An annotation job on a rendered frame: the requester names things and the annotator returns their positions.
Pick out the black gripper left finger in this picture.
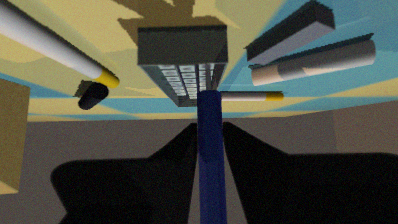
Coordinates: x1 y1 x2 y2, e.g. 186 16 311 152
50 123 198 224

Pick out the blue stylus with grey tip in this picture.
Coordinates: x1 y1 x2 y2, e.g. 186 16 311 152
197 69 227 224

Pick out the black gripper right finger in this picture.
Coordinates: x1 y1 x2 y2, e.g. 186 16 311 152
223 122 398 224

